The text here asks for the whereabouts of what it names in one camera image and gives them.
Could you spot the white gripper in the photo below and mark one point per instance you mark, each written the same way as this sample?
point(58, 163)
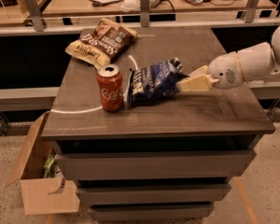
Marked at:
point(224, 71)

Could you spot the blue chip bag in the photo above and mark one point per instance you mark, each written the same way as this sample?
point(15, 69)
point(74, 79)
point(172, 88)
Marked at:
point(154, 82)

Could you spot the red coke can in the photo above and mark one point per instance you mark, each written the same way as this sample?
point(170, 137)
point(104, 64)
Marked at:
point(109, 79)

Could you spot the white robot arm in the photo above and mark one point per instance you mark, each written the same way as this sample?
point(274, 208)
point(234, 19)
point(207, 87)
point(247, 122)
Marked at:
point(257, 63)

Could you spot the brown sea salt chip bag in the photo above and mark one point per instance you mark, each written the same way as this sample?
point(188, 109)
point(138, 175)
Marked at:
point(102, 46)

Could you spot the green bag in box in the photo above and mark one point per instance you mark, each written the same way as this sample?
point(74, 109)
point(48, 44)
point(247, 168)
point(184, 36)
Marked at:
point(49, 167)

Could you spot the grey drawer cabinet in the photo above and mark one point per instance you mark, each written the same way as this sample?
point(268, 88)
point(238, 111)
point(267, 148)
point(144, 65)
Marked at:
point(168, 159)

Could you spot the white mask on desk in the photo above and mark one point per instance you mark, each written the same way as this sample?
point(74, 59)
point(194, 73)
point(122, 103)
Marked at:
point(128, 5)

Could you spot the cardboard box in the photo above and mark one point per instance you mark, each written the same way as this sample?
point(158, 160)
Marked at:
point(40, 195)

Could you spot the middle metal bracket post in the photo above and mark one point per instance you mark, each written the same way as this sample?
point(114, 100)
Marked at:
point(144, 13)

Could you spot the metal bracket post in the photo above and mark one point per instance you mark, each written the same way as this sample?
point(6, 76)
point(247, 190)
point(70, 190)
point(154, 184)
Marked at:
point(144, 13)
point(250, 11)
point(35, 15)

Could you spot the right metal bracket post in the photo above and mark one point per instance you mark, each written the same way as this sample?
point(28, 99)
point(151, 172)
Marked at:
point(250, 11)

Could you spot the left metal bracket post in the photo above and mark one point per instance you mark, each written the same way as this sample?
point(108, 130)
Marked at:
point(35, 15)

